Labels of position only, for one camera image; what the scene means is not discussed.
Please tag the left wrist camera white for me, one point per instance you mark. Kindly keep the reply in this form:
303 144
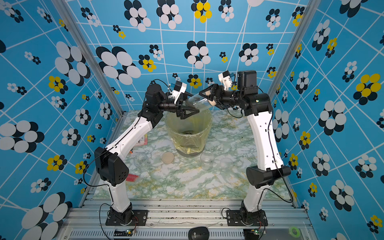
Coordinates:
178 89

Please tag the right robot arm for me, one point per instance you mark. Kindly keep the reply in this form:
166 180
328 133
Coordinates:
258 109

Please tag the right circuit board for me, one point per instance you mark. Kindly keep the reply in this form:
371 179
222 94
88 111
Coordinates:
251 234

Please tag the circuit board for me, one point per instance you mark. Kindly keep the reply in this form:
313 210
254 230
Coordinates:
124 233
251 234

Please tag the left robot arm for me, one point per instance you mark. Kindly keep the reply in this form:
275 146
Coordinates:
110 160

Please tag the clear plastic tea jar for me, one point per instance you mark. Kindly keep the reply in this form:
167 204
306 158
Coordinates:
207 160

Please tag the jar with wooden lid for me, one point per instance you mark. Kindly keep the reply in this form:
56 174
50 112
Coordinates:
141 161
199 103

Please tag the pink card package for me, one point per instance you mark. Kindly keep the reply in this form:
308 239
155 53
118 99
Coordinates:
143 141

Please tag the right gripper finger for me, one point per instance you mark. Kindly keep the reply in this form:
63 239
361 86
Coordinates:
210 91
215 103

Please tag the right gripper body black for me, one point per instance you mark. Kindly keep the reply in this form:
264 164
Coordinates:
227 99

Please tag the left circuit board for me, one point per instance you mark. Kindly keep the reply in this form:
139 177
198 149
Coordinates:
124 233

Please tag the small red packet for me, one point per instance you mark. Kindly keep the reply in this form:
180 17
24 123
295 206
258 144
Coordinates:
132 178

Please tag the round wooden jar lid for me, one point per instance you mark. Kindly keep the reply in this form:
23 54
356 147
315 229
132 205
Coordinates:
168 158

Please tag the green tape roll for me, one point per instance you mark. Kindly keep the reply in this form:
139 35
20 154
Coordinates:
294 232

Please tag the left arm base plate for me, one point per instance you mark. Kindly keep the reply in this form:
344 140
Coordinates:
128 218

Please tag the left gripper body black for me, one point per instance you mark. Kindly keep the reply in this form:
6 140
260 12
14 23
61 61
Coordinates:
178 106

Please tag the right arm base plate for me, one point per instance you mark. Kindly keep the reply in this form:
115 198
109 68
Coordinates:
239 218

